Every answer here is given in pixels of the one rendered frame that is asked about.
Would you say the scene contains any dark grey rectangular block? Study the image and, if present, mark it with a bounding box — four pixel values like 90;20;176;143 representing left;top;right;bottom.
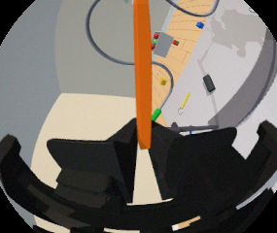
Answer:
170;121;177;127
203;74;216;92

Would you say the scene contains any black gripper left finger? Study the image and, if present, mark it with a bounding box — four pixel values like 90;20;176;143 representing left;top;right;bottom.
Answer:
46;117;138;203

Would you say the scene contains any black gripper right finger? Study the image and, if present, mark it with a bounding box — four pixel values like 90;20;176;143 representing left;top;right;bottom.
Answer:
149;119;238;201

